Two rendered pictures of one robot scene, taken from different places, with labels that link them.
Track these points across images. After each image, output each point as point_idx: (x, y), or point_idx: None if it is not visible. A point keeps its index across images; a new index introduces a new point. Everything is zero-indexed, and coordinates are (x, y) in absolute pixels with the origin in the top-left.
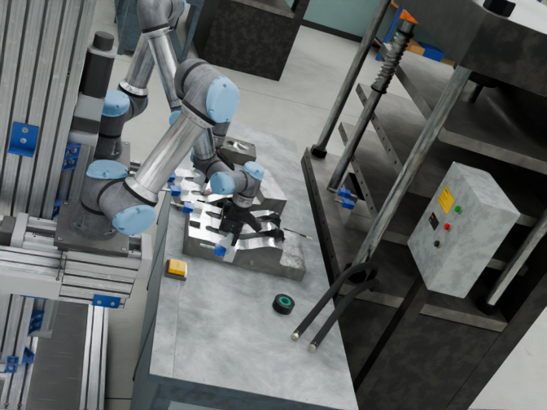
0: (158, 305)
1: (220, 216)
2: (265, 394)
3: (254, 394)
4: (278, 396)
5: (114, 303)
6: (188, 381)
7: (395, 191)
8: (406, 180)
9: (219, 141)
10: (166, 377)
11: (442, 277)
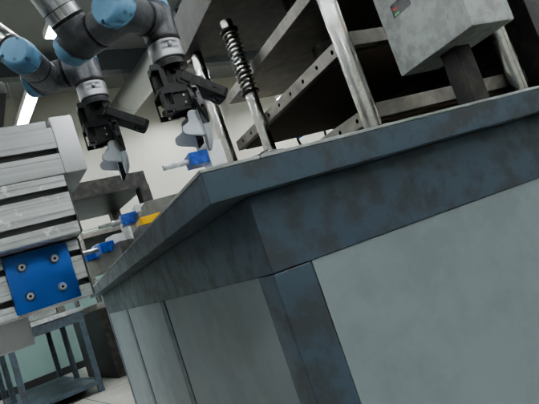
0: (151, 222)
1: (160, 116)
2: (456, 106)
3: (439, 115)
4: (478, 100)
5: (66, 284)
6: (298, 147)
7: (338, 38)
8: (337, 16)
9: (99, 86)
10: (247, 164)
11: (470, 0)
